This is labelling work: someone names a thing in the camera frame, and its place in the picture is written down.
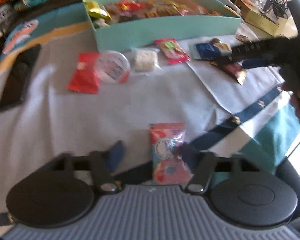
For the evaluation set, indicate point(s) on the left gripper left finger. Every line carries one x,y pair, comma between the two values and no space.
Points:
103,164

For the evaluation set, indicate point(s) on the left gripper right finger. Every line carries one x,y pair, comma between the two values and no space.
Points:
201,164

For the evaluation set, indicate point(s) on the pink strawberry snack packet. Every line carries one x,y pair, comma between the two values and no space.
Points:
168,166

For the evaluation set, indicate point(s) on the dark red snack packet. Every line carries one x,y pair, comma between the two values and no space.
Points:
233,70

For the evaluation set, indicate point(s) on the blue silver snack packet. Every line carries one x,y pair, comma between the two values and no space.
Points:
209,51

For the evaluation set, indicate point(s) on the red square snack packet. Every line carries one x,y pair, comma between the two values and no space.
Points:
85,79

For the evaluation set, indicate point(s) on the pink green candy packet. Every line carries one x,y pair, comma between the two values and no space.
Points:
172,50

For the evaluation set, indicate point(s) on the round white jelly cup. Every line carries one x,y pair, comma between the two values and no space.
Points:
112,67

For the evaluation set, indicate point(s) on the clear rice cake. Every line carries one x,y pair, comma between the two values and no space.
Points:
145,61

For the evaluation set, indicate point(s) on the yellow wafer snack pack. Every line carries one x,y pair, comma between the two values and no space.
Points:
97,11

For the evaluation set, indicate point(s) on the red patterned candy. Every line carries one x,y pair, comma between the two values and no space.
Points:
242,38

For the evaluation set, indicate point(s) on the gold cardboard box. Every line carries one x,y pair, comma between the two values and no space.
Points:
266,22

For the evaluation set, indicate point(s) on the white printed tablecloth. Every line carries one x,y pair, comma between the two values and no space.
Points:
255,119

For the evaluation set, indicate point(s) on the white power strip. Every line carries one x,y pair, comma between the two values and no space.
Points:
231,5

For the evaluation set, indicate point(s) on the black smartphone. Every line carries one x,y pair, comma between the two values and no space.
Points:
17,83

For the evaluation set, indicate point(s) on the mint green cardboard box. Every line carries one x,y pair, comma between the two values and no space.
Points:
139,33

